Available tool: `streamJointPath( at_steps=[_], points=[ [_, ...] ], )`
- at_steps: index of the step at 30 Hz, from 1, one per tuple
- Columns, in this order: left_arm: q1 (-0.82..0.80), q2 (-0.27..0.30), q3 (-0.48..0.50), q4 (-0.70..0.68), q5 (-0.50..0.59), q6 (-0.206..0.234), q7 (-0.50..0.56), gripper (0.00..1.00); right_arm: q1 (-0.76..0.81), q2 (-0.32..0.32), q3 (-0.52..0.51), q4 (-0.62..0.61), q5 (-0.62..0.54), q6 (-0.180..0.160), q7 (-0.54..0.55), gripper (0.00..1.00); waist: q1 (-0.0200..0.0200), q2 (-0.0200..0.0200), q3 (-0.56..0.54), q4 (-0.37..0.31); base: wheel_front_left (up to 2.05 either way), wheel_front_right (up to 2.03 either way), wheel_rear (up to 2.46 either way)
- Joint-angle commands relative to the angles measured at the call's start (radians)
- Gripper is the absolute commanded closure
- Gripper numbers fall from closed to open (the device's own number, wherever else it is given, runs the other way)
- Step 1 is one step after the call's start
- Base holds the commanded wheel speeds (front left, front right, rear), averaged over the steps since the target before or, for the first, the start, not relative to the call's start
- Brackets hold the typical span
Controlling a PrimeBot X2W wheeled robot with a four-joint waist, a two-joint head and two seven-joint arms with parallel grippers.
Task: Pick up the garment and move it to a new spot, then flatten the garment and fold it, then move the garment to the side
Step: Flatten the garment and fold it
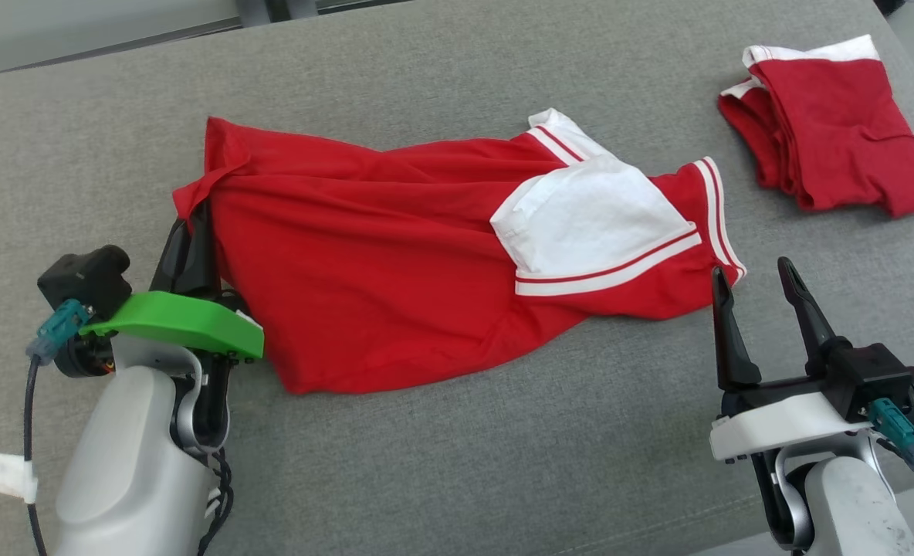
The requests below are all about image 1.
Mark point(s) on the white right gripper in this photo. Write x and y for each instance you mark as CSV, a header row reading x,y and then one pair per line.
x,y
781,425

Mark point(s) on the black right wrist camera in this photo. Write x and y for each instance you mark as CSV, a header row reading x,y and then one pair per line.
x,y
878,378

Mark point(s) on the grey window frame post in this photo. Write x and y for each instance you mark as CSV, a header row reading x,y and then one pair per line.
x,y
275,9

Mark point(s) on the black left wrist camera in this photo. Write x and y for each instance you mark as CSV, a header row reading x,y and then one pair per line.
x,y
86,278

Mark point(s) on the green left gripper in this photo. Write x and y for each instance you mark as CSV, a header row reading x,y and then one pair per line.
x,y
187,324

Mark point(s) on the red jersey with white stripes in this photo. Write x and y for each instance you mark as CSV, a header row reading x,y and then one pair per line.
x,y
364,255

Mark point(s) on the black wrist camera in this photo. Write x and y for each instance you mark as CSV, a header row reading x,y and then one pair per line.
x,y
86,278
878,378

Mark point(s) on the red shorts with white trim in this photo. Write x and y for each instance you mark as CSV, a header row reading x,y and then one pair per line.
x,y
843,131

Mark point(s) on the grey-white right robot arm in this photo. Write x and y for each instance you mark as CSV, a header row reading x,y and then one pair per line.
x,y
851,510

